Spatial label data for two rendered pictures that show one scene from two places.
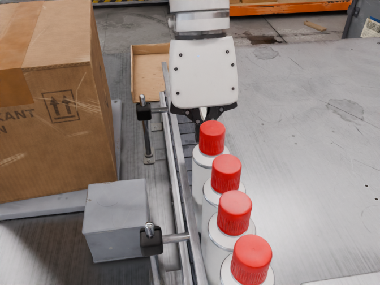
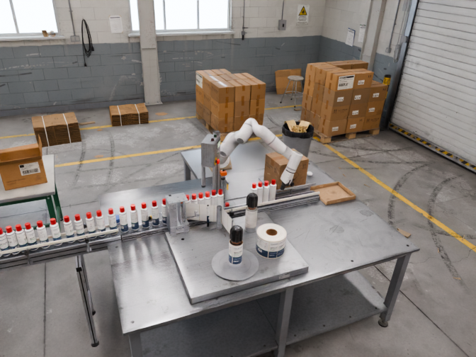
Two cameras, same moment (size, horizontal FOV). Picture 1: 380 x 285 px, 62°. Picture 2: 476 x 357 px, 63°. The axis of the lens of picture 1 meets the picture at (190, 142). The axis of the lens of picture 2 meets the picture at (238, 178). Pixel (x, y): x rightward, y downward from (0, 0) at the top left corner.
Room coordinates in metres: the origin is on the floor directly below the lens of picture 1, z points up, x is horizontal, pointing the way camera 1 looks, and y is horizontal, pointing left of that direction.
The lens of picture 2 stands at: (-0.67, -2.57, 2.61)
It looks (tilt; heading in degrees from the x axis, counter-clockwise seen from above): 29 degrees down; 75
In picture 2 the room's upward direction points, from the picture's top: 2 degrees clockwise
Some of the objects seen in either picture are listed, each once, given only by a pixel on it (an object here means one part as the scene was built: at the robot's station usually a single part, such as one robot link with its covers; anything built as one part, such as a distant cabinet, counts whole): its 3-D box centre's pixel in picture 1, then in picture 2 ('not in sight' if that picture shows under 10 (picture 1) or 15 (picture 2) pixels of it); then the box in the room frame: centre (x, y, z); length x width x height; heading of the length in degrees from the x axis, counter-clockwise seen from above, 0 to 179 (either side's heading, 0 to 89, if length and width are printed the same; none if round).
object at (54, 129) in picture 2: not in sight; (57, 129); (-1.99, 3.72, 0.16); 0.65 x 0.54 x 0.32; 13
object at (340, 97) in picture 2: not in sight; (342, 100); (2.73, 3.28, 0.57); 1.20 x 0.85 x 1.14; 11
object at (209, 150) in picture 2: not in sight; (210, 150); (-0.19, -0.02, 1.38); 0.17 x 0.10 x 0.19; 63
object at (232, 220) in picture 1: (227, 255); (259, 193); (0.20, -0.04, 0.98); 0.05 x 0.05 x 0.20
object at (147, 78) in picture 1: (173, 68); (332, 193); (0.91, 0.05, 0.85); 0.30 x 0.26 x 0.04; 8
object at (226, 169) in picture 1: (221, 218); (265, 192); (0.25, -0.04, 0.98); 0.05 x 0.05 x 0.20
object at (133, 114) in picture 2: not in sight; (128, 114); (-0.88, 4.40, 0.11); 0.65 x 0.54 x 0.22; 6
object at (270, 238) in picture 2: not in sight; (270, 240); (0.11, -0.61, 0.95); 0.20 x 0.20 x 0.14
